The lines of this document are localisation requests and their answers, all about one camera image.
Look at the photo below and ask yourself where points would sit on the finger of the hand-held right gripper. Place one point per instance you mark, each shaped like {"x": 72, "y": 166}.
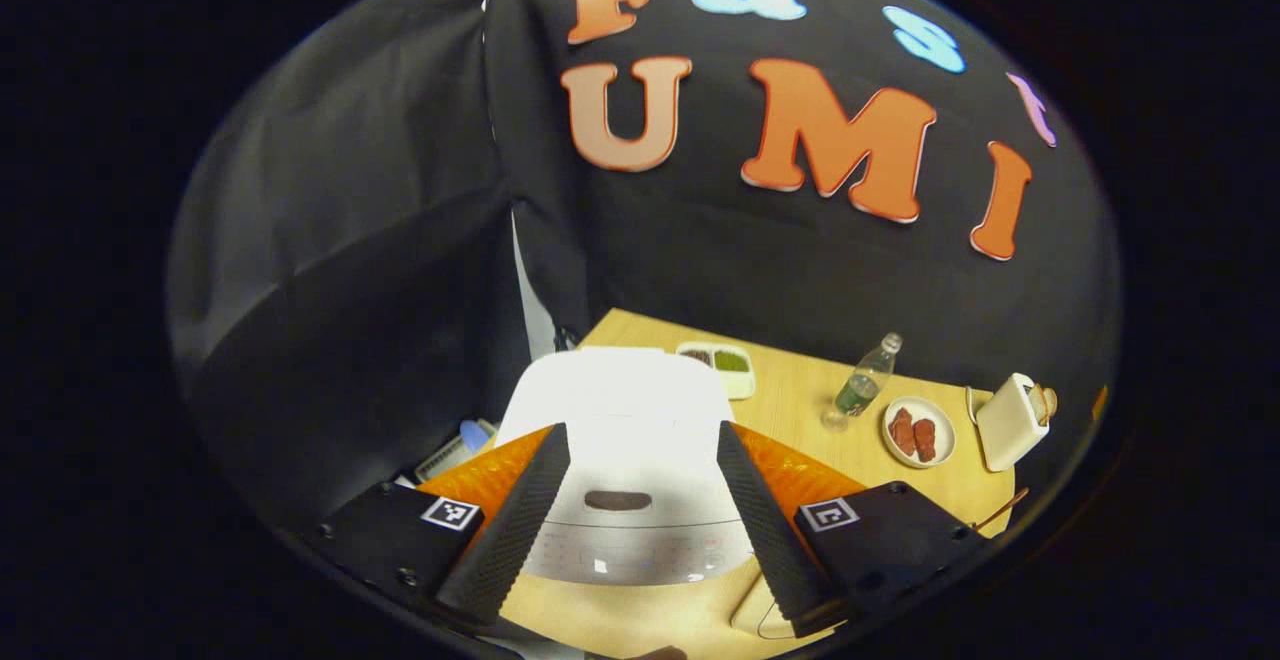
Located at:
{"x": 1100, "y": 402}

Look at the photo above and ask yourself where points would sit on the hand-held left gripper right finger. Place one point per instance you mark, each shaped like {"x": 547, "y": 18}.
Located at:
{"x": 765, "y": 530}

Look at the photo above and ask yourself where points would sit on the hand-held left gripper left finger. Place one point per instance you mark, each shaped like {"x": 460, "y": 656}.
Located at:
{"x": 520, "y": 530}

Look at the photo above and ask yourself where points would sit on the white rice cooker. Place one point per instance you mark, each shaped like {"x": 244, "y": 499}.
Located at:
{"x": 630, "y": 410}

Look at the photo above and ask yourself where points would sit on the clear plastic rice container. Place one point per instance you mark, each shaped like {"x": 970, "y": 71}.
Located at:
{"x": 755, "y": 610}

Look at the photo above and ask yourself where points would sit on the toasted bread slice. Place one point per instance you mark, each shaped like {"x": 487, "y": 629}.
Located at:
{"x": 1051, "y": 401}
{"x": 1038, "y": 404}

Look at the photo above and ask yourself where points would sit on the white toaster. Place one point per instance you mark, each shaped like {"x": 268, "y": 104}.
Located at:
{"x": 1005, "y": 425}

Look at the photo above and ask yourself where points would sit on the white ribbed tray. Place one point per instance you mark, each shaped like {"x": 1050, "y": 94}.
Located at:
{"x": 445, "y": 458}

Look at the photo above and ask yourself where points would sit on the blue oval lid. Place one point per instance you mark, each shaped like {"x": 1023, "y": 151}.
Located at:
{"x": 476, "y": 434}

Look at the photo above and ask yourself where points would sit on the white round plate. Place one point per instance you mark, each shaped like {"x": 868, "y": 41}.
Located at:
{"x": 945, "y": 430}

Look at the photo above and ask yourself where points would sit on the white divided seasoning tray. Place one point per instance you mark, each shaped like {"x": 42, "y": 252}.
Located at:
{"x": 730, "y": 365}

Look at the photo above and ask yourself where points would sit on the red meat piece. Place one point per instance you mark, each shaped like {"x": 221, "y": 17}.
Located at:
{"x": 925, "y": 439}
{"x": 901, "y": 430}

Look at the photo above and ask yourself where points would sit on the clear plastic water bottle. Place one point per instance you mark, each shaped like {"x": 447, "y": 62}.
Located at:
{"x": 860, "y": 390}

